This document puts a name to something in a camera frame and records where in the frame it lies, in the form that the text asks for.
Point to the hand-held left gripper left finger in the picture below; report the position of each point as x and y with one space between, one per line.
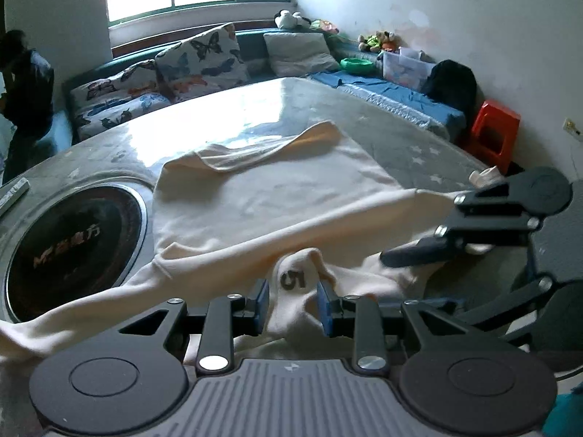
260 307

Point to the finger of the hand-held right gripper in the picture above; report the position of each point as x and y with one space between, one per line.
524 298
483 227

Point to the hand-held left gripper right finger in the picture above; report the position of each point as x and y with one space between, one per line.
325 312

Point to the cream sweatshirt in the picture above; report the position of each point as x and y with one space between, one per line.
282 195

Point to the red plastic stool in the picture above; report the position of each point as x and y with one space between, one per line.
494 134

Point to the grey quilted star table cover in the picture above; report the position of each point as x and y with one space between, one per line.
401 145

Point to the teal cloth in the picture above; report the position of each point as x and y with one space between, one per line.
564 414

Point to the white patterned bench cover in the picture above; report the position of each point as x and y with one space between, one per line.
401 107

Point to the black backpack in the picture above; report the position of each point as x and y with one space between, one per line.
451 84

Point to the clear plastic storage box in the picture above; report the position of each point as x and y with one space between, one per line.
405 69

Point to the round black built-in cooker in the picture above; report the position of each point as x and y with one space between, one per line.
68 246

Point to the green bowl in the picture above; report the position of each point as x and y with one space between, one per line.
357 63

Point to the brown orange plush toy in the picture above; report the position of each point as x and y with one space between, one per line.
388 41

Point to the green yellow plush toy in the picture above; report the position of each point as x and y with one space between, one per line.
372 42

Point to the large butterfly print pillow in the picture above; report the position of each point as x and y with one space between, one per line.
200 61

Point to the plain grey pillow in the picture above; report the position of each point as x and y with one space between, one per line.
298 52

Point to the green orange soft toy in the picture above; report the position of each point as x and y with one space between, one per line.
324 26

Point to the blue corner sofa bench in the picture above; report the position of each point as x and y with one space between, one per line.
255 48

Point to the grey flat bar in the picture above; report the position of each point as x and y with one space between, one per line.
13 195

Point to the panda plush toy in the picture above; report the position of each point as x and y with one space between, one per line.
289 19

